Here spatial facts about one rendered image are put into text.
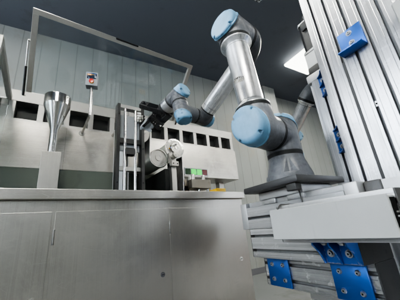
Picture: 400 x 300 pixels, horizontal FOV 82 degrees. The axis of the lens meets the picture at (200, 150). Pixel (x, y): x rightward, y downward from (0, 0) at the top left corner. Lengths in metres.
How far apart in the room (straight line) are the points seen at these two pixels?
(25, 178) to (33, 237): 0.69
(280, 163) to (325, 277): 0.33
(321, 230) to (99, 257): 0.85
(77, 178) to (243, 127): 1.28
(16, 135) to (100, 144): 0.48
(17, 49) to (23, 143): 2.18
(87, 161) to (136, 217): 0.74
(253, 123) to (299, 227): 0.30
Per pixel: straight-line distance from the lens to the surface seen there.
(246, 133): 0.70
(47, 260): 1.10
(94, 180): 1.75
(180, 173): 1.66
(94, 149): 1.81
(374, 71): 0.89
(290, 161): 0.78
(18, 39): 3.90
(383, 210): 0.49
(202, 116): 1.12
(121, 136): 1.41
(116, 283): 1.14
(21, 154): 1.76
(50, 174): 1.46
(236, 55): 0.87
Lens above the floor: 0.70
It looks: 19 degrees up
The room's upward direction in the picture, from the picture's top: 5 degrees counter-clockwise
